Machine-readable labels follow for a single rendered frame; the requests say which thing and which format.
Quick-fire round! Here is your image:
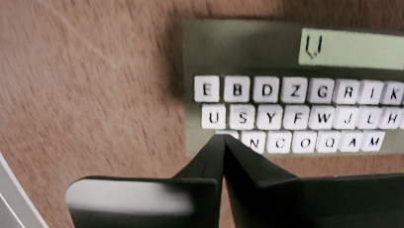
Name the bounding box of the grey keyboard panel with display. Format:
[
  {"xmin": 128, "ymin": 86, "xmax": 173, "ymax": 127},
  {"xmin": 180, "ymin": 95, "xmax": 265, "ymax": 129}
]
[{"xmin": 183, "ymin": 22, "xmax": 404, "ymax": 159}]

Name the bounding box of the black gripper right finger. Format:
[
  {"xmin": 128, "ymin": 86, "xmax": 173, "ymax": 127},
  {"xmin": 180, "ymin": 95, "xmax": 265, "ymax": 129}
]
[{"xmin": 223, "ymin": 134, "xmax": 404, "ymax": 228}]

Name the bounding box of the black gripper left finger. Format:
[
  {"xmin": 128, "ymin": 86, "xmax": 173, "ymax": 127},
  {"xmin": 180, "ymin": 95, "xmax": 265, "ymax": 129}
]
[{"xmin": 65, "ymin": 134, "xmax": 225, "ymax": 228}]

